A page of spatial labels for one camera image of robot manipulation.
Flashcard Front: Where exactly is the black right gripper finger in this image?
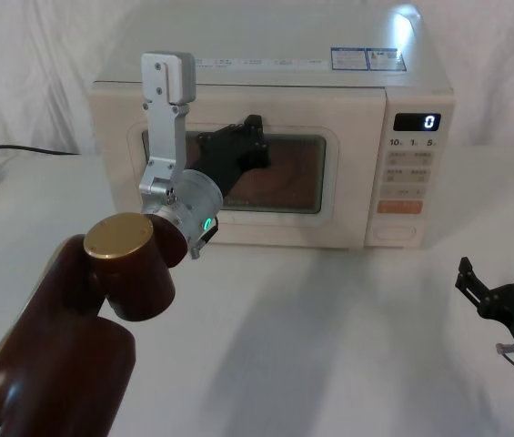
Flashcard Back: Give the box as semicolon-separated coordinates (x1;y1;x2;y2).
454;255;490;316

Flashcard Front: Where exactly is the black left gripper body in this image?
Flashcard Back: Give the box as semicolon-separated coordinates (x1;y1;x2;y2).
196;127;260;198

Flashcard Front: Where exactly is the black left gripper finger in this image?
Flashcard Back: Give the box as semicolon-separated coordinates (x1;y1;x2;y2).
251;136;273;171
224;114;267;138

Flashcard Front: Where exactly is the cream microwave oven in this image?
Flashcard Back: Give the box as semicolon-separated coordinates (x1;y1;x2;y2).
86;4;458;251

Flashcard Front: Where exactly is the white table cloth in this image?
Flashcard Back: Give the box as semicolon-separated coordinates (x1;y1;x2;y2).
0;145;514;437

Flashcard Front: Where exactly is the white curtain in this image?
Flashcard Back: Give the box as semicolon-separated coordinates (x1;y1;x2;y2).
0;0;514;158

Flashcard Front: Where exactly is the right gripper thin dark cable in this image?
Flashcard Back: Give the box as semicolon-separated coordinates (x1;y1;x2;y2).
494;342;514;373

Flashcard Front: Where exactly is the gripper thin dark cable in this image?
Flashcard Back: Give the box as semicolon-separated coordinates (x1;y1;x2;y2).
494;342;514;373
189;221;220;260

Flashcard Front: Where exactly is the left gripper thin dark cable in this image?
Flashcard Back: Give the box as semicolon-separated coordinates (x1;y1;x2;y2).
189;221;220;260

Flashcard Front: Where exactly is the black power cable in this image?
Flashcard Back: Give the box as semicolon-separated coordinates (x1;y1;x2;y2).
0;144;81;177

